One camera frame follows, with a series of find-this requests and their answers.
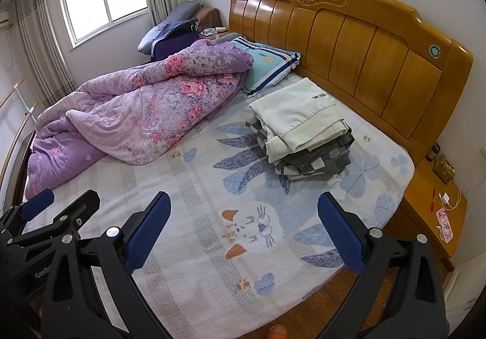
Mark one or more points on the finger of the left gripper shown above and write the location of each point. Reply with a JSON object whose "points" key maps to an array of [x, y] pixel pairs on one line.
{"points": [[37, 204], [69, 220]]}

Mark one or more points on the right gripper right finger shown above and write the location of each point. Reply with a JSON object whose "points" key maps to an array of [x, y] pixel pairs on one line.
{"points": [[415, 307]]}

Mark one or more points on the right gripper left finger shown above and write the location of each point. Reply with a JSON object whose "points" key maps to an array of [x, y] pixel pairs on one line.
{"points": [[72, 306]]}

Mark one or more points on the white snap-button jacket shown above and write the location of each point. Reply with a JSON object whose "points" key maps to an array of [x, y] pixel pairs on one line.
{"points": [[300, 116]]}

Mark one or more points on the dark purple clothes pile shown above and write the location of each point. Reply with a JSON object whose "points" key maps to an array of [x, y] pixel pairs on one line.
{"points": [[169, 42]]}

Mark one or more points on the person's right hand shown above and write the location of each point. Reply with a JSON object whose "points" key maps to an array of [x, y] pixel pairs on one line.
{"points": [[277, 331]]}

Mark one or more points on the pink phone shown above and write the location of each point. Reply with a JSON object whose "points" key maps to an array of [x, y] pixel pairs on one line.
{"points": [[444, 227]]}

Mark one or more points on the wooden nightstand near headboard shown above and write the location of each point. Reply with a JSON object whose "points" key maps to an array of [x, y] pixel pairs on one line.
{"points": [[417, 214]]}

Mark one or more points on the purple floral quilt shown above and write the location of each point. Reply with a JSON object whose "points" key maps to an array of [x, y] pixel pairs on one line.
{"points": [[134, 115]]}

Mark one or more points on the gold tin box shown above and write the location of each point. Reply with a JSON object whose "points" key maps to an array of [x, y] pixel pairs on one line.
{"points": [[443, 169]]}

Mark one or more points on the floral printed bed sheet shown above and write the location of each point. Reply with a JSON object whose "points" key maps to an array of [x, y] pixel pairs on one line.
{"points": [[242, 245]]}

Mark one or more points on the left striped curtain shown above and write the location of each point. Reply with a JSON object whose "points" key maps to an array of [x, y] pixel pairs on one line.
{"points": [[44, 62]]}

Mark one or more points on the checkered folded sweater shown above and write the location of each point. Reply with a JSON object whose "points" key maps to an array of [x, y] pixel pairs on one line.
{"points": [[328, 158]]}

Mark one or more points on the air conditioner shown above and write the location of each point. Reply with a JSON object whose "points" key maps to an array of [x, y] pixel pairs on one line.
{"points": [[5, 22]]}

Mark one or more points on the grey pillow pile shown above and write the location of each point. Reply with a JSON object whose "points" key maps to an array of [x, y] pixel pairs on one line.
{"points": [[186, 10]]}

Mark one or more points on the light blue striped pillow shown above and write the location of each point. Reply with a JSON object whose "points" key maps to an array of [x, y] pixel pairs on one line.
{"points": [[271, 65]]}

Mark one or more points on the wooden headboard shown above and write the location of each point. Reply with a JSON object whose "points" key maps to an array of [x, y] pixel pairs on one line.
{"points": [[379, 57]]}

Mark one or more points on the white charger with cable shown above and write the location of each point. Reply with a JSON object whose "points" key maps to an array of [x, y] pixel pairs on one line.
{"points": [[447, 203]]}

